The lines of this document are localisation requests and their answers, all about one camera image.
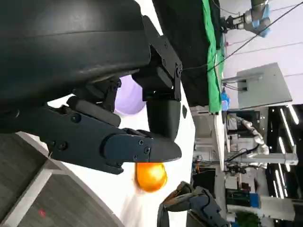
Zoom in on orange toy bread roll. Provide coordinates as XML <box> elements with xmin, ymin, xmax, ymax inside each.
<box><xmin>134</xmin><ymin>161</ymin><xmax>168</xmax><ymax>193</ymax></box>

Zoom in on green cloth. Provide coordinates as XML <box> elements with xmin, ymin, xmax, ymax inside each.
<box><xmin>202</xmin><ymin>0</ymin><xmax>226</xmax><ymax>116</ymax></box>

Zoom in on grey metal cabinet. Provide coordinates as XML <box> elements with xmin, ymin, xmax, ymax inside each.
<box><xmin>222</xmin><ymin>62</ymin><xmax>293</xmax><ymax>110</ymax></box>

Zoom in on green potted plant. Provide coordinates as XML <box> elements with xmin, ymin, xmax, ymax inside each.
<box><xmin>235</xmin><ymin>211</ymin><xmax>260</xmax><ymax>227</ymax></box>

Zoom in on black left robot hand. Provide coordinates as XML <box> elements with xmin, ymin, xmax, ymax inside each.
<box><xmin>0</xmin><ymin>0</ymin><xmax>183</xmax><ymax>176</ymax></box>

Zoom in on black cloth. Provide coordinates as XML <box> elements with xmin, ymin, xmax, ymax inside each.
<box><xmin>152</xmin><ymin>0</ymin><xmax>224</xmax><ymax>107</ymax></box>

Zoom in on black monitor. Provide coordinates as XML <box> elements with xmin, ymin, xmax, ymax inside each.
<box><xmin>192</xmin><ymin>168</ymin><xmax>216</xmax><ymax>197</ymax></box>

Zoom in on thin black cable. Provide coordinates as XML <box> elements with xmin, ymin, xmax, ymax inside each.
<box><xmin>181</xmin><ymin>6</ymin><xmax>303</xmax><ymax>71</ymax></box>

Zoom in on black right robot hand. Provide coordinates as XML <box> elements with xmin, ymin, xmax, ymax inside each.
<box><xmin>157</xmin><ymin>181</ymin><xmax>230</xmax><ymax>227</ymax></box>

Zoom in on lilac plate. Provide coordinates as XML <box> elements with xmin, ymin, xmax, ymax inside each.
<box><xmin>113</xmin><ymin>75</ymin><xmax>148</xmax><ymax>117</ymax></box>

